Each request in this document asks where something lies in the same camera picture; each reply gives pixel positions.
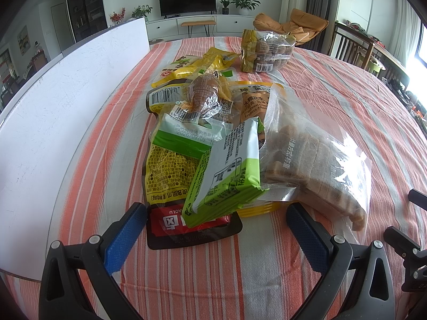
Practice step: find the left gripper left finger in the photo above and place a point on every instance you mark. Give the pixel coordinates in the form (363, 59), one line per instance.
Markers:
(62, 294)

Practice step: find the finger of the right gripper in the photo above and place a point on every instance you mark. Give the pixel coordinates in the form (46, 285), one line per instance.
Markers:
(414, 260)
(418, 198)

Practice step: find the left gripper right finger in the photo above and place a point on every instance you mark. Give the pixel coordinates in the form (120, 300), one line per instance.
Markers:
(371, 293)

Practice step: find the clear bag of bread slices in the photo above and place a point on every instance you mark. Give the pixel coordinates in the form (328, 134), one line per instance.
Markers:
(307, 150)

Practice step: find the red yellow snack bag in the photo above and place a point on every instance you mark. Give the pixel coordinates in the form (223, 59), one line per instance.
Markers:
(167, 177)

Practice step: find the green white snack pack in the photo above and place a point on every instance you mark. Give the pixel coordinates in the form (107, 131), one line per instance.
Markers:
(227, 176)

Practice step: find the green white wafer pack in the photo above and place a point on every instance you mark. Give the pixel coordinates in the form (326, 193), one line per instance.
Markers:
(189, 139)

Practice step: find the clear bun pack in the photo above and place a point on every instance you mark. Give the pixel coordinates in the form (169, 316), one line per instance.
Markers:
(206, 99)

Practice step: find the yellow snack packet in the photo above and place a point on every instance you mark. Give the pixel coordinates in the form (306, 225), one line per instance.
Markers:
(213, 60)

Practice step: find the white cardboard box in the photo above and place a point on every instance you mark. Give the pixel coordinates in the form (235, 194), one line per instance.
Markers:
(41, 128)

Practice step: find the dark wooden chair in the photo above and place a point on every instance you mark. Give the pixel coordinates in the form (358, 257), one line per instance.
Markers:
(350, 46)

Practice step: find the orange lounge chair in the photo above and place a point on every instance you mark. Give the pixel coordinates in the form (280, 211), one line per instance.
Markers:
(302, 25)

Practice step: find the white tv cabinet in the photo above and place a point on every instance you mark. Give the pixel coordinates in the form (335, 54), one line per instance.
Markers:
(226, 25)

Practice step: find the green potted plant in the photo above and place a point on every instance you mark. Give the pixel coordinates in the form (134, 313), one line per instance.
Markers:
(245, 6)

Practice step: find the small potted plant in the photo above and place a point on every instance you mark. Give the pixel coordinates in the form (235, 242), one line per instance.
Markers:
(225, 6)

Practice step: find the red flower vase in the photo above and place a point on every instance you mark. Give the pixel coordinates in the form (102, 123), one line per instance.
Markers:
(118, 17)

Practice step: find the wooden bench stool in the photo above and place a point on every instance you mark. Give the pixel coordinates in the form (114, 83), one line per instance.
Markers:
(205, 24)

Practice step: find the dark glass display cabinet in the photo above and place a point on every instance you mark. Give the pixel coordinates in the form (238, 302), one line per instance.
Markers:
(87, 17)

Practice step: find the green plant left of tv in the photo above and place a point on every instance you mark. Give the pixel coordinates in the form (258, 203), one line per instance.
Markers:
(141, 11)

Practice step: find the black television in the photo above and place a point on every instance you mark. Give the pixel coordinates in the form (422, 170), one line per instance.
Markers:
(172, 7)

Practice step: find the wall painting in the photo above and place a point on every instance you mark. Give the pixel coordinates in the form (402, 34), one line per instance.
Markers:
(23, 41)

